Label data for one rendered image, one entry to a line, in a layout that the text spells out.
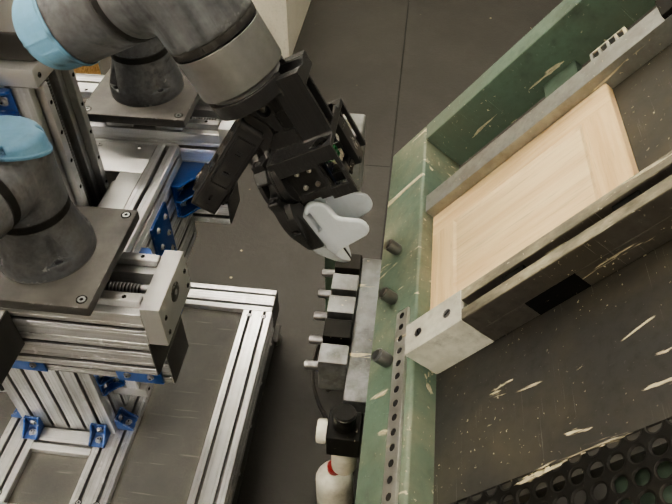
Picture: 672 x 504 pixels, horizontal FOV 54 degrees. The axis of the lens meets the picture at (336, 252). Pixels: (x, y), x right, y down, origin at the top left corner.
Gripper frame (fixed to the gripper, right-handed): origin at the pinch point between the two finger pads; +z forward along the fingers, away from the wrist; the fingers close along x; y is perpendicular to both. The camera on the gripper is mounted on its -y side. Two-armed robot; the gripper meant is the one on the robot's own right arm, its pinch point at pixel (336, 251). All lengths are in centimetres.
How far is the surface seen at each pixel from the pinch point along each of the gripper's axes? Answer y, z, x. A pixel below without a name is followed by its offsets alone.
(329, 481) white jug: -58, 99, 32
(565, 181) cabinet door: 19, 31, 39
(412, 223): -12, 42, 53
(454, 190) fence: -2, 39, 55
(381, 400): -16.4, 43.8, 13.4
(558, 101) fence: 21, 28, 56
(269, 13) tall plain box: -110, 61, 272
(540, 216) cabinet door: 14, 33, 35
